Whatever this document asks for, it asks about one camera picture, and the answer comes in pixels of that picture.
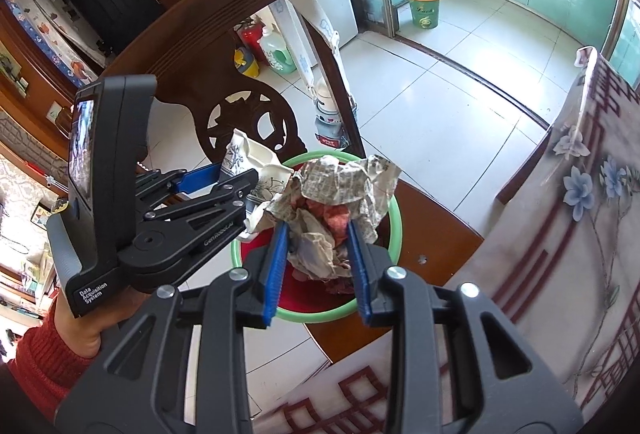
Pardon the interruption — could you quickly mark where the white kettle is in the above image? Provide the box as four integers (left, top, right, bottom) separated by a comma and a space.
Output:
312, 82, 337, 113

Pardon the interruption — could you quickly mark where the floral tablecloth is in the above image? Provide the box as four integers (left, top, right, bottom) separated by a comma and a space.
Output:
252, 45, 640, 434

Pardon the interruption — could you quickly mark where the red fire extinguisher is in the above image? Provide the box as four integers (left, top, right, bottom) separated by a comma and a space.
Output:
239, 18, 266, 60

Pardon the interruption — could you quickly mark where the printed white paper cup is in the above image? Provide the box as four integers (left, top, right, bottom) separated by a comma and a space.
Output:
220, 129, 296, 242

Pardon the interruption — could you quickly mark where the green detergent bottle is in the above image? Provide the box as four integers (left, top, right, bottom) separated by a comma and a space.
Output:
258, 27, 297, 75

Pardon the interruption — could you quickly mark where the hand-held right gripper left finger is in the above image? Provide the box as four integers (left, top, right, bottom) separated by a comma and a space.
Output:
55, 221, 292, 434

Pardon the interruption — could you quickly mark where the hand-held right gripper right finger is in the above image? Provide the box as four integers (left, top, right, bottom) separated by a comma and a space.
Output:
348, 219, 585, 434

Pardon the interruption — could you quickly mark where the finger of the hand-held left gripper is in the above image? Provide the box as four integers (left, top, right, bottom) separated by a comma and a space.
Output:
142, 168, 262, 260
135, 164, 224, 204

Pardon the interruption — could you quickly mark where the yellow plastic container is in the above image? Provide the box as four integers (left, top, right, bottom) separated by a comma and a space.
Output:
234, 47, 261, 78

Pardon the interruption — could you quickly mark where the carved wooden chair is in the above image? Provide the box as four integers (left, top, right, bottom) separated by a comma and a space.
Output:
100, 0, 486, 365

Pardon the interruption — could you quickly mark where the person's left forearm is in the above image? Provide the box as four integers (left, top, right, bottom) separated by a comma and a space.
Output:
10, 287, 151, 421

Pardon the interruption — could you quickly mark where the newspaper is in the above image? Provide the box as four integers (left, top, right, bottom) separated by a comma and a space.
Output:
264, 154, 403, 285

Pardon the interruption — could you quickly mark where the red bin with green rim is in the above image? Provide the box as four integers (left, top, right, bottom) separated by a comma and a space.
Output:
231, 150, 403, 324

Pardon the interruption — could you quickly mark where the white cloth strap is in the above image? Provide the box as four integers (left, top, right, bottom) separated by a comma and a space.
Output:
248, 0, 362, 115

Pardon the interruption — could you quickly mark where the wall poster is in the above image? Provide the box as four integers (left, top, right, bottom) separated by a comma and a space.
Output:
5, 0, 99, 88

